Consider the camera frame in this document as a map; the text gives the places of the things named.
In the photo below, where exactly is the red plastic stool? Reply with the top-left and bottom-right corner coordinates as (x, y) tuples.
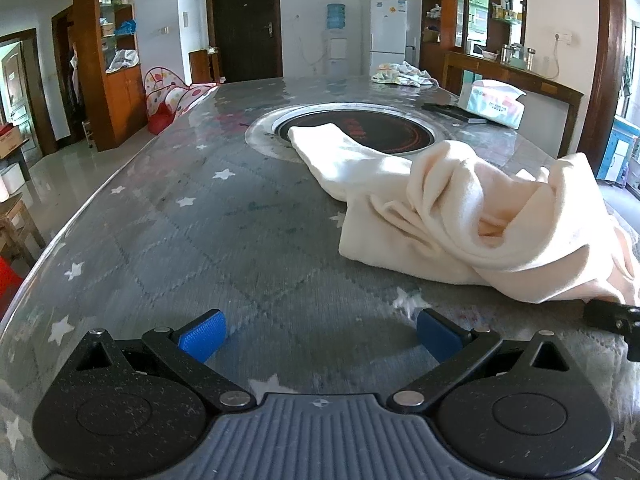
(0, 255), (26, 316)

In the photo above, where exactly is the wooden display cabinet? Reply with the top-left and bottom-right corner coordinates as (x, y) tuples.
(420, 0), (528, 83)

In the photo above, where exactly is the polka dot play tent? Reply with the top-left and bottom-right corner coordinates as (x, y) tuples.
(144, 66), (221, 135)

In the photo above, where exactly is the wooden console table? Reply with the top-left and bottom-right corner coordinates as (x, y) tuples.
(442, 50), (585, 158)

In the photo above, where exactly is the cardboard box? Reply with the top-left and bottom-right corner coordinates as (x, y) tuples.
(0, 125), (23, 158)

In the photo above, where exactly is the crumpled printed cloth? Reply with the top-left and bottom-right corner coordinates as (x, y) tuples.
(371, 61), (440, 88)

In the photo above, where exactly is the wooden shelf cabinet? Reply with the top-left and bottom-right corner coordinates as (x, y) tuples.
(72, 0), (148, 152)

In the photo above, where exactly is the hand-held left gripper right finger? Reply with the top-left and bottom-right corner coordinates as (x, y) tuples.
(387, 308), (576, 413)

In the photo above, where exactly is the water dispenser with blue bottle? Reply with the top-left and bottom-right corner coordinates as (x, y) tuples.
(326, 2), (349, 77)

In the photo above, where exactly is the large glass jar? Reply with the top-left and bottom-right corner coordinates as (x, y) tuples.
(500, 44), (527, 68)

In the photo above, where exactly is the blue cabinet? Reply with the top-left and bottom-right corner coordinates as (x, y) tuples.
(602, 115), (640, 186)

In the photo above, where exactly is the round black induction cooktop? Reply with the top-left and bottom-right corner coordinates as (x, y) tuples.
(245, 102), (453, 161)

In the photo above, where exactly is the white refrigerator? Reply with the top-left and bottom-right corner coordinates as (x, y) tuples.
(369, 0), (408, 77)

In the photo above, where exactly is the tissue pack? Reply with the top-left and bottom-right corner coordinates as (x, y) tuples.
(459, 79), (528, 128)

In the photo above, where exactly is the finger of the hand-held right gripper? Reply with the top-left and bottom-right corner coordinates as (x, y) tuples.
(583, 299), (640, 335)

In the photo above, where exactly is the wooden stool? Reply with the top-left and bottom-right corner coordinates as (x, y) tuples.
(0, 195), (46, 261)

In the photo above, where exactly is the cream garment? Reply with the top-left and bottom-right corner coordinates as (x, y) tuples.
(287, 124), (640, 306)

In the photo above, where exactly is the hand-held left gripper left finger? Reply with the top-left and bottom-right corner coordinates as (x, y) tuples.
(70, 308), (258, 411)

